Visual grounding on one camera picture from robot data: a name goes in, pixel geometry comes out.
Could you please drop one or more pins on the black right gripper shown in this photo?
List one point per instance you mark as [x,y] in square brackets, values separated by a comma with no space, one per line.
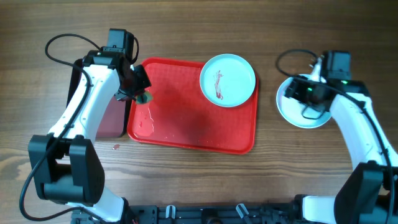
[298,89]

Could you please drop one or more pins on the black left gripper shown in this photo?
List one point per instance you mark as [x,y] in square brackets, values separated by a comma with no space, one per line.
[124,94]

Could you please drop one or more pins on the green yellow sponge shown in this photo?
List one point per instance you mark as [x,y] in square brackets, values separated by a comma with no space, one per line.
[144,98]

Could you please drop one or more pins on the light green plate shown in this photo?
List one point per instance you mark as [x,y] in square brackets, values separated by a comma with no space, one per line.
[291,110]
[227,80]

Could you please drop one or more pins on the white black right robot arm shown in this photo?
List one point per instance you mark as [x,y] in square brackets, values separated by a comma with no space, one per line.
[370,193]

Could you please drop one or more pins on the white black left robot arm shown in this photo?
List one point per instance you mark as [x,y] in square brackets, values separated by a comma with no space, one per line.
[65,166]

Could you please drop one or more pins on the black water tray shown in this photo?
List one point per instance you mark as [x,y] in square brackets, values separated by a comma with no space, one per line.
[114,121]

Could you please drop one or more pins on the red serving tray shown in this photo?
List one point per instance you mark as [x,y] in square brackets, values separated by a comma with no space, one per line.
[179,115]

